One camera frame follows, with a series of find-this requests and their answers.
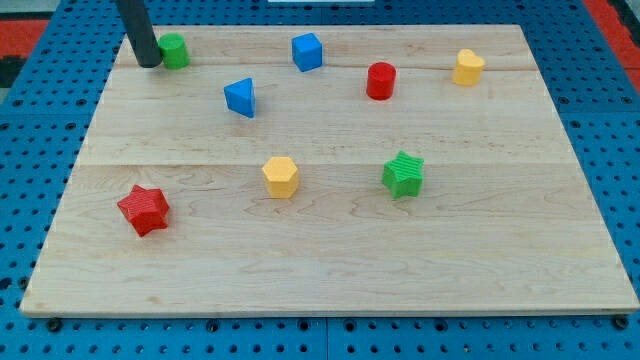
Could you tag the yellow heart block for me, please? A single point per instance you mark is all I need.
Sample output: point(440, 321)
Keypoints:
point(468, 68)

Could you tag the light wooden board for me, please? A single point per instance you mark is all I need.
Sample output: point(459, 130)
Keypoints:
point(505, 222)

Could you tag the yellow hexagon block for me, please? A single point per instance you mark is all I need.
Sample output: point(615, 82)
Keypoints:
point(281, 177)

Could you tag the green star block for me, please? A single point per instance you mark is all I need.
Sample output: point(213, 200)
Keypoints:
point(403, 175)

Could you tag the red cylinder block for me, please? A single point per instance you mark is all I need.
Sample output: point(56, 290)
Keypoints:
point(380, 81)

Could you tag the blue triangle block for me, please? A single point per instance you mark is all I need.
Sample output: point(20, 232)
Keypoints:
point(240, 97)

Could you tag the blue cube block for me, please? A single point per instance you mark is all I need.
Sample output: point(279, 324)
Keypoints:
point(307, 52)

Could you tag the red star block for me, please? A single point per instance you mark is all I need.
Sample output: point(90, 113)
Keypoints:
point(145, 209)

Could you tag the green cylinder block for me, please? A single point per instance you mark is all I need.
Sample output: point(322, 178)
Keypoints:
point(174, 51)

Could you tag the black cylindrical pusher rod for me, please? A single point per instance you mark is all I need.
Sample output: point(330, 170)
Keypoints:
point(140, 32)

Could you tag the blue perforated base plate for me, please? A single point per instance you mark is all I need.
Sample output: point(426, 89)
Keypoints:
point(49, 107)

